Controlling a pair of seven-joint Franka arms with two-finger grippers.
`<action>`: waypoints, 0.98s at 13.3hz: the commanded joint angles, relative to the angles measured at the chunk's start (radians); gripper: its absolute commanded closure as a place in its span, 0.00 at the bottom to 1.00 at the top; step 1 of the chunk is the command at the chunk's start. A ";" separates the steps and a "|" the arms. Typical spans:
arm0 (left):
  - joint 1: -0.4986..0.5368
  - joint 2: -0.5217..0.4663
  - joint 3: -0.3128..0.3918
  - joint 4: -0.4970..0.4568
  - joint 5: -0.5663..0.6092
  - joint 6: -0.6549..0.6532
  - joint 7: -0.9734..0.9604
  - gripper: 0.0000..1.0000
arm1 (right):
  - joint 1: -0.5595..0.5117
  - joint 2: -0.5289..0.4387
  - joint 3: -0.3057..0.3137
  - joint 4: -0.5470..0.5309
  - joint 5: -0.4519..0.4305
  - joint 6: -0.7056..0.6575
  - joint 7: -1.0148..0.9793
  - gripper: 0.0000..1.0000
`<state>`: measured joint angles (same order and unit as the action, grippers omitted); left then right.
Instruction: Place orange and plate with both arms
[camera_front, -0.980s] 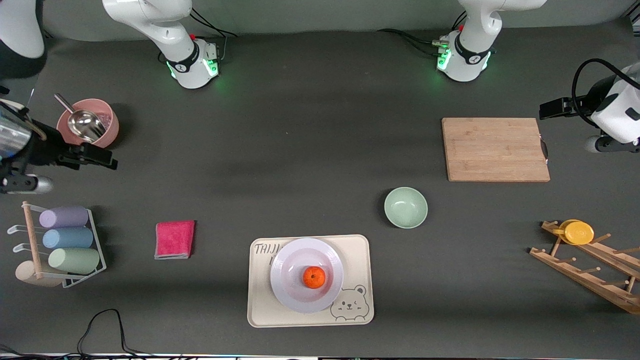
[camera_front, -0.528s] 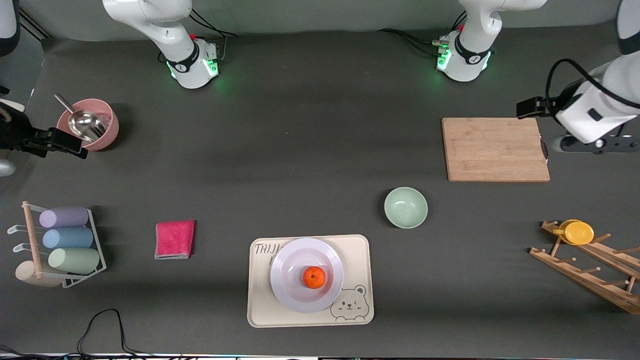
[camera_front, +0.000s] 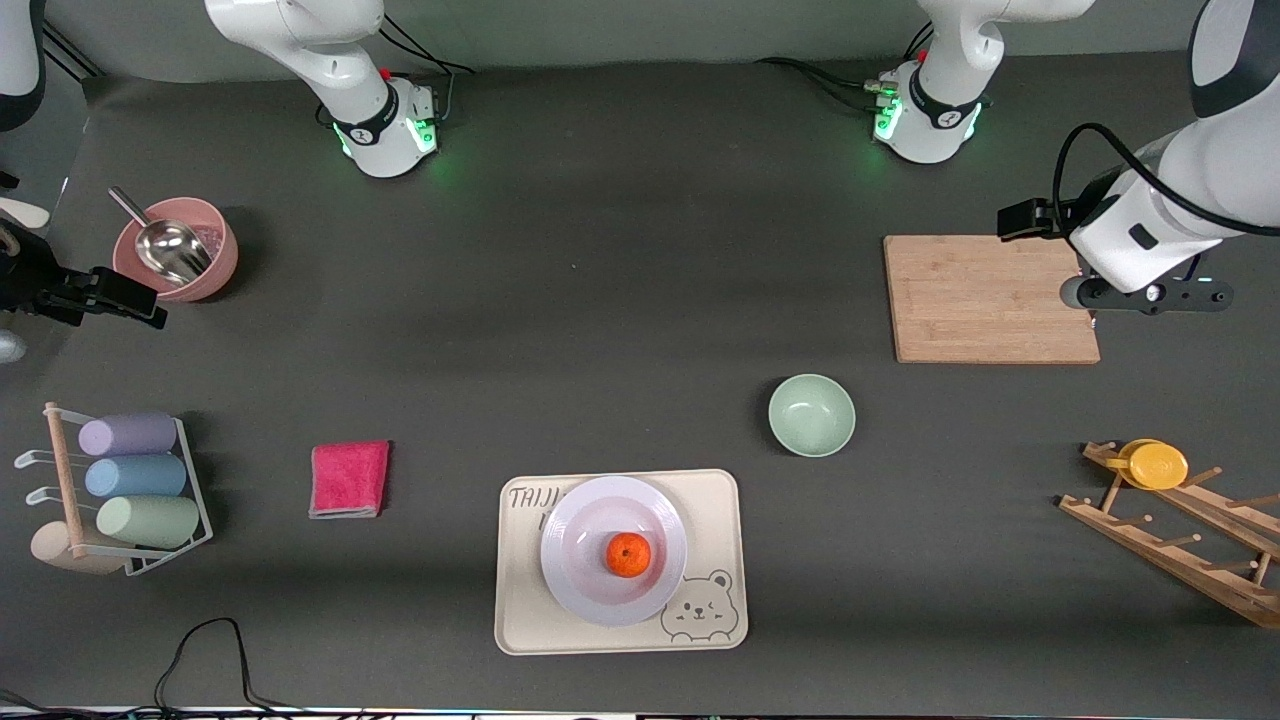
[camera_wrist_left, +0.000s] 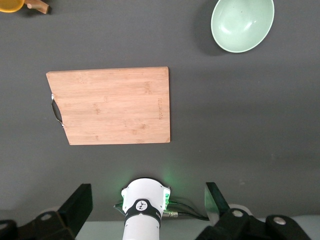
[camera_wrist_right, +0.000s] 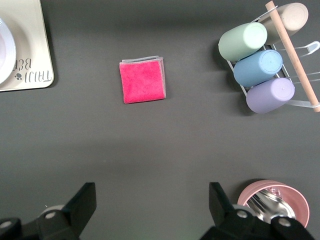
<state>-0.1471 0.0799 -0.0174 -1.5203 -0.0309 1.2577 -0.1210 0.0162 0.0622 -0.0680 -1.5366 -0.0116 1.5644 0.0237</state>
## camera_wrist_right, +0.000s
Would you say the blue cup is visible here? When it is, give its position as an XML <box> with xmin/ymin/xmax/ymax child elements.
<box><xmin>233</xmin><ymin>49</ymin><xmax>284</xmax><ymax>88</ymax></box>

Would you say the white round plate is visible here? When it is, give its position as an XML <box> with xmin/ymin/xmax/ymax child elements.
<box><xmin>0</xmin><ymin>16</ymin><xmax>17</xmax><ymax>86</ymax></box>

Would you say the purple cup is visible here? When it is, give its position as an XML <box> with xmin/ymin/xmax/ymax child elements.
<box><xmin>246</xmin><ymin>77</ymin><xmax>296</xmax><ymax>115</ymax></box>

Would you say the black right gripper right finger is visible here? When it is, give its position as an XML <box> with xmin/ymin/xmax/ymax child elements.
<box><xmin>199</xmin><ymin>181</ymin><xmax>316</xmax><ymax>240</ymax></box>

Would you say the green cup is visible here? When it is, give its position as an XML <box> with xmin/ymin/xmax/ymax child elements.
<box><xmin>217</xmin><ymin>22</ymin><xmax>268</xmax><ymax>62</ymax></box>

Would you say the pink folded cloth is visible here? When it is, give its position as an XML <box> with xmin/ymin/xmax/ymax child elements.
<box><xmin>119</xmin><ymin>55</ymin><xmax>167</xmax><ymax>105</ymax></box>

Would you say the white wire cup rack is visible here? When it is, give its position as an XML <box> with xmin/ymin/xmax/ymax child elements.
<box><xmin>226</xmin><ymin>1</ymin><xmax>320</xmax><ymax>114</ymax></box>

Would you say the pink ribbed bowl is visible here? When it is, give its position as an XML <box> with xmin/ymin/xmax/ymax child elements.
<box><xmin>236</xmin><ymin>179</ymin><xmax>310</xmax><ymax>230</ymax></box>

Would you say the beige cup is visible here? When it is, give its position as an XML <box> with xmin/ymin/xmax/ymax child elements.
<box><xmin>259</xmin><ymin>2</ymin><xmax>310</xmax><ymax>46</ymax></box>

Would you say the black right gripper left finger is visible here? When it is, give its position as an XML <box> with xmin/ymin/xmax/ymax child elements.
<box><xmin>0</xmin><ymin>181</ymin><xmax>97</xmax><ymax>240</ymax></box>

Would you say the cream bear print tray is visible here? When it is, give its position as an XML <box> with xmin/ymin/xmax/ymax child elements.
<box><xmin>0</xmin><ymin>0</ymin><xmax>55</xmax><ymax>93</ymax></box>

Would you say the metal scoop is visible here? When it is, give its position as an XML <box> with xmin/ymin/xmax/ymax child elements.
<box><xmin>246</xmin><ymin>189</ymin><xmax>297</xmax><ymax>225</ymax></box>

